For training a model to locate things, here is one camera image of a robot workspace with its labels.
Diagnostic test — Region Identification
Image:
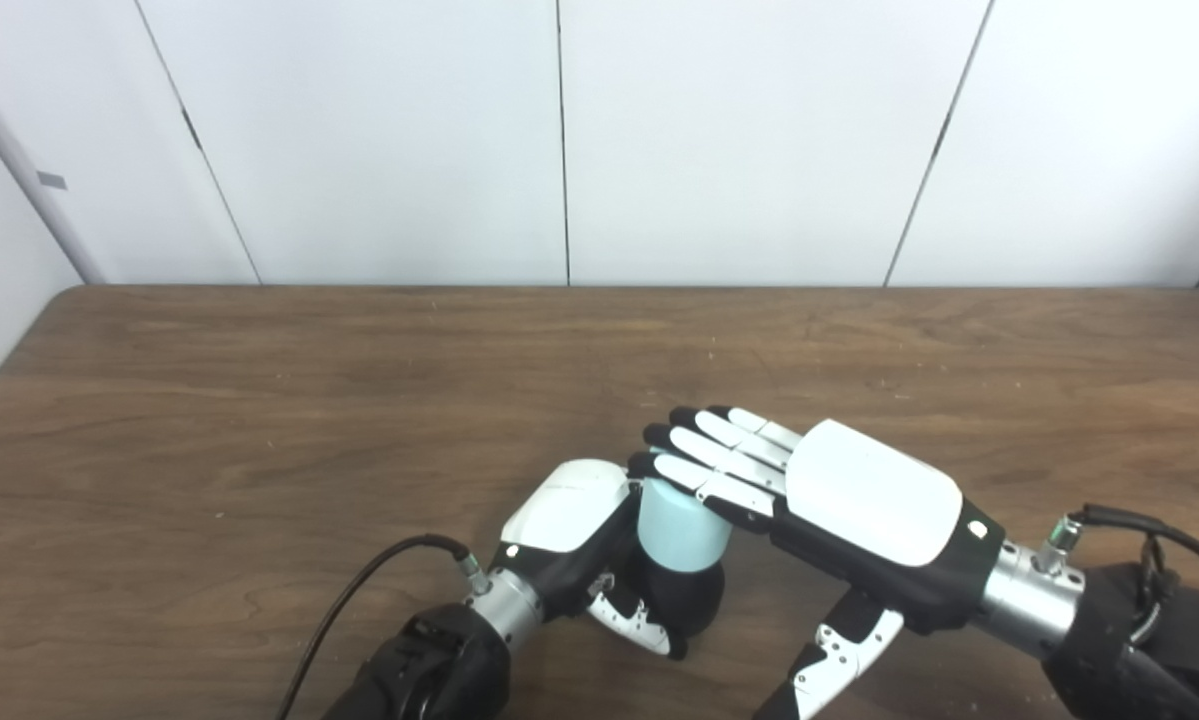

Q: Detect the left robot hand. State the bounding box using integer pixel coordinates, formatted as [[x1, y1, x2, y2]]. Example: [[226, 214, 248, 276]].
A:
[[487, 459, 690, 661]]

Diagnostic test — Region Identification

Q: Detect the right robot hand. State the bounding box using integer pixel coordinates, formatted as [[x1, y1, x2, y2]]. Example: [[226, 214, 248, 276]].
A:
[[627, 405, 1006, 720]]

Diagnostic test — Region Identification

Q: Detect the light-blue hose piece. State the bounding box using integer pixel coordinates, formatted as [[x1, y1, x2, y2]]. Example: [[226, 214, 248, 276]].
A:
[[636, 478, 733, 574]]

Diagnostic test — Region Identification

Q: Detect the black funnel-shaped nozzle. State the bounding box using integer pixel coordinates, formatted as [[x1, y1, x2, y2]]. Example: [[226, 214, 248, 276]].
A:
[[639, 560, 728, 638]]

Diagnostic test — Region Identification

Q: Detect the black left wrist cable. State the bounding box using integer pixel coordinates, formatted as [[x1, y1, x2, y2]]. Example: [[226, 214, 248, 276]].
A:
[[277, 534, 492, 720]]

